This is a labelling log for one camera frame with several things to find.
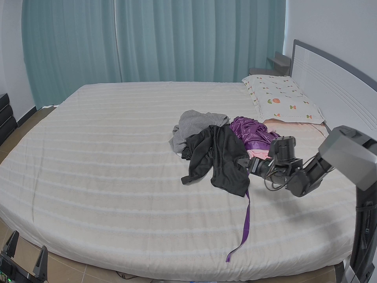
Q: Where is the pink garment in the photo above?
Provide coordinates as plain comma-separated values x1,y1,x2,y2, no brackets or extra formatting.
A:
246,149,273,160

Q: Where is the grey garment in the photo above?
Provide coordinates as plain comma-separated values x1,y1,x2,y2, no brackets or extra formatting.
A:
169,109,230,158

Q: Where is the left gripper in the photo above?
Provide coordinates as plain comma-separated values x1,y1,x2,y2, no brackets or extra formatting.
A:
0,230,49,283

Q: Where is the black T-shirt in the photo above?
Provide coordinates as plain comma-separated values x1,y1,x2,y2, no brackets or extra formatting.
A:
181,125,251,197

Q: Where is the grey bedside table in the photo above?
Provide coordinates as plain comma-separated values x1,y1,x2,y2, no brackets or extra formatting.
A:
249,51,292,76

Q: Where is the bed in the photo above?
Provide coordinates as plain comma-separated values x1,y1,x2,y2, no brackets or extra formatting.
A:
0,39,377,280

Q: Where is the pale pink pillow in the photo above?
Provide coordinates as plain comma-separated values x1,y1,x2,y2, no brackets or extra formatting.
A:
262,120,328,138

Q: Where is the purple satin garment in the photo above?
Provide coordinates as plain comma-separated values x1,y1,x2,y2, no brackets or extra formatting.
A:
226,116,281,263

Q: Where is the black cable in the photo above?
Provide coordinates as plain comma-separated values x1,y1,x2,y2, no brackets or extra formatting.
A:
264,170,288,192

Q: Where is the blue-green curtain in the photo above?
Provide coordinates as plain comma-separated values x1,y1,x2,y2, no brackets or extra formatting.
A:
22,0,122,110
114,0,287,83

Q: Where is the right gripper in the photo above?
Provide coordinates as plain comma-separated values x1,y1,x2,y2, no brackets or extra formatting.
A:
237,157,276,178

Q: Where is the black chest of drawers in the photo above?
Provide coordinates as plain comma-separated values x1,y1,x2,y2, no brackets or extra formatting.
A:
0,93,19,147

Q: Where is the white printed pillow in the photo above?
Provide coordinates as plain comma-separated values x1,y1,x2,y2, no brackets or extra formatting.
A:
242,74,327,125

